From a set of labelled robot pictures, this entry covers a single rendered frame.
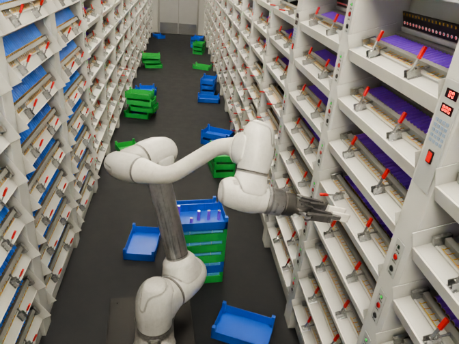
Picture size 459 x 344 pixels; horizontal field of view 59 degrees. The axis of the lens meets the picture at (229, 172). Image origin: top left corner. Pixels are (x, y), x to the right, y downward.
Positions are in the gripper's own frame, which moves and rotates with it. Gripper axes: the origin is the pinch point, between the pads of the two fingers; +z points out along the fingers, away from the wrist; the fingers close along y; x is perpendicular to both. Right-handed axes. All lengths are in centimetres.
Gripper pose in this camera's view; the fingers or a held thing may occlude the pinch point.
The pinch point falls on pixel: (337, 213)
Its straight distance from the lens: 140.7
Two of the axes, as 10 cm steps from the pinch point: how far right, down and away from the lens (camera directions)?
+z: 9.5, 2.0, 2.2
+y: 1.1, 4.7, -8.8
